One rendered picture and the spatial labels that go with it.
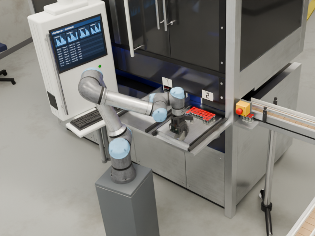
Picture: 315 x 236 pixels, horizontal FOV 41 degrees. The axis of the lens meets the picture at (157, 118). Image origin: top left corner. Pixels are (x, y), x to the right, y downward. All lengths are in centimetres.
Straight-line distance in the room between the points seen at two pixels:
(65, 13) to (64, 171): 162
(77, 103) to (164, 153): 80
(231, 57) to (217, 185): 106
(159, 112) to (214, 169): 101
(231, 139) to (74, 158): 175
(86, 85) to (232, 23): 88
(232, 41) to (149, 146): 132
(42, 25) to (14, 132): 209
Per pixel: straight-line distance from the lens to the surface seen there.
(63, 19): 282
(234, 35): 243
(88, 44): 295
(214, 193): 321
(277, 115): 271
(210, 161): 303
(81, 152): 408
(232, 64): 251
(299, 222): 203
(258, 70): 282
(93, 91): 215
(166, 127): 268
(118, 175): 241
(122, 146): 233
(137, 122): 276
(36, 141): 440
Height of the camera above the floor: 240
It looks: 33 degrees down
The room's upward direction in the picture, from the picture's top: 6 degrees counter-clockwise
